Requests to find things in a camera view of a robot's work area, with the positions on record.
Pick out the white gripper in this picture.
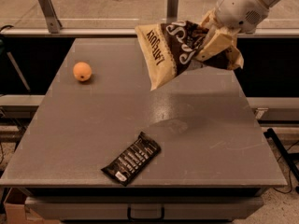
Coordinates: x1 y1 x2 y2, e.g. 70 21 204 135
195 0 269 62

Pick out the brown chip bag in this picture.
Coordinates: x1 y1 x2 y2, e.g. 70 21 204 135
135 21 244 90

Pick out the black rxbar chocolate bar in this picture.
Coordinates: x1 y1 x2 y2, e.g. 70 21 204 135
101 132 162 187

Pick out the orange fruit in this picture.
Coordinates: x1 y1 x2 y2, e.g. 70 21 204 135
73 62 93 82

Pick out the black stand leg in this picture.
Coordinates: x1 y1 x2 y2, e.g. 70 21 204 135
263 128 299 194

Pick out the grey table drawer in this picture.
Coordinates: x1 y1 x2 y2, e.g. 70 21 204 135
25 197 263 221

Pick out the cardboard box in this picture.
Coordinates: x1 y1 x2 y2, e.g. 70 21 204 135
4 189 61 224

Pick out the middle metal rail bracket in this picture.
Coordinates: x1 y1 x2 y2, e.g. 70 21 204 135
166 0 178 23

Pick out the metal rail bracket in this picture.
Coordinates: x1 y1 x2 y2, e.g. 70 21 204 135
37 0 62 34
166 0 178 23

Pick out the left metal rail bracket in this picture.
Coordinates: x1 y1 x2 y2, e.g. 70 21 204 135
37 0 62 34

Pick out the black drawer handle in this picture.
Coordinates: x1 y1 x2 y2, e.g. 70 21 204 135
127 203 165 221

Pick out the metal guard rail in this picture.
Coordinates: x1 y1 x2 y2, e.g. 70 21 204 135
1 27 299 38

